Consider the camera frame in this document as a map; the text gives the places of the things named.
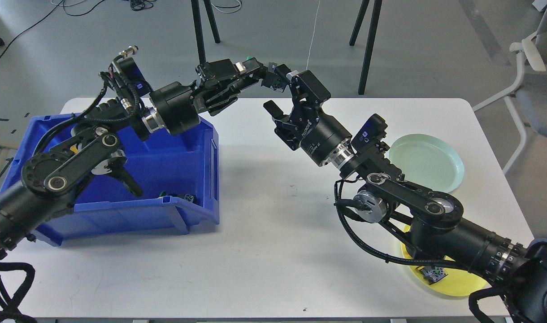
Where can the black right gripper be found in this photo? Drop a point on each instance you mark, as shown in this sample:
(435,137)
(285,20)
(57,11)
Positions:
(317,133)

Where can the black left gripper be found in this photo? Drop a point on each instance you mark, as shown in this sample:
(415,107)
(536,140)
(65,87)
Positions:
(219,87)

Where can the green push button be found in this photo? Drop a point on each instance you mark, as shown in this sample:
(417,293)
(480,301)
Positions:
(184,196)
(257,71)

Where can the yellow push button front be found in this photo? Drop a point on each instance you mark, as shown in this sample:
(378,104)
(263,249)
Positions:
(432,274)

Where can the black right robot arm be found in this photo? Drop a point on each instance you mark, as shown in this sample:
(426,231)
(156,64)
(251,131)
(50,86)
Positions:
(429,223)

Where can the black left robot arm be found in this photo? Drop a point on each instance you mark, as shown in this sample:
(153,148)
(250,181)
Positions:
(54,177)

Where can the pale green plate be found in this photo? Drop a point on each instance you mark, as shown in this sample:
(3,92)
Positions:
(428,161)

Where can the yellow plate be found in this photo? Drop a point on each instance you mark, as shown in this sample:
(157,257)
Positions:
(458,283)

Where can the black stand leg left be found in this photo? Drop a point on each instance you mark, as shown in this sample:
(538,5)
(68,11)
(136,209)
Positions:
(195,5)

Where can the black stand leg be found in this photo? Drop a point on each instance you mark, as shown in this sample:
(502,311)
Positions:
(376,10)
(195,5)

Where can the black stand leg right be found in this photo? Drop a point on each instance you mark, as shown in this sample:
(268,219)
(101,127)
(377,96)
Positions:
(376,10)

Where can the grey office chair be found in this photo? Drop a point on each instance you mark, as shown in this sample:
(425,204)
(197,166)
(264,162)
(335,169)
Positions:
(529,87)

